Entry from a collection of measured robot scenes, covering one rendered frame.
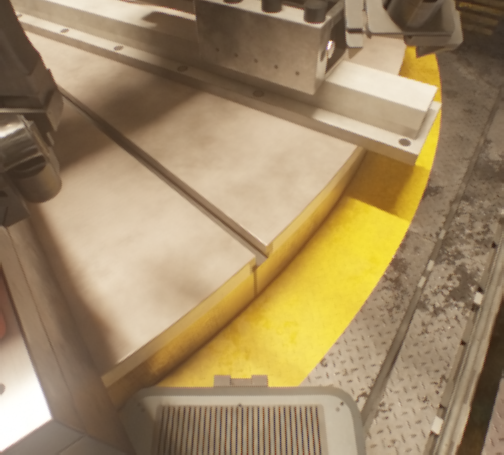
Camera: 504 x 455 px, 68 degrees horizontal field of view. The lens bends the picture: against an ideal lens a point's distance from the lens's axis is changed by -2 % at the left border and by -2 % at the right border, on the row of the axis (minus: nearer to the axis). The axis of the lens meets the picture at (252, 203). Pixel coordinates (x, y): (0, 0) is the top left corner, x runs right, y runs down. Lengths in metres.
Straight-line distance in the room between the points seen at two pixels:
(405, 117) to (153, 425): 1.08
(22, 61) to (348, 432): 0.86
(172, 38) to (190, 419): 1.31
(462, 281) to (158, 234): 1.02
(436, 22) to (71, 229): 0.99
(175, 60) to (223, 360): 1.14
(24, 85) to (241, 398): 0.72
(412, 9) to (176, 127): 1.03
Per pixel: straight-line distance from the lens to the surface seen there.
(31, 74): 0.55
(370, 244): 1.45
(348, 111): 1.33
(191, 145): 1.30
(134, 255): 1.05
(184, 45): 1.60
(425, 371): 1.30
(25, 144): 0.54
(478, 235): 1.63
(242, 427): 0.91
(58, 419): 0.54
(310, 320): 1.26
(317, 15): 1.16
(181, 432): 0.92
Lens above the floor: 1.16
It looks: 50 degrees down
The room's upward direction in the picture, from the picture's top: 2 degrees counter-clockwise
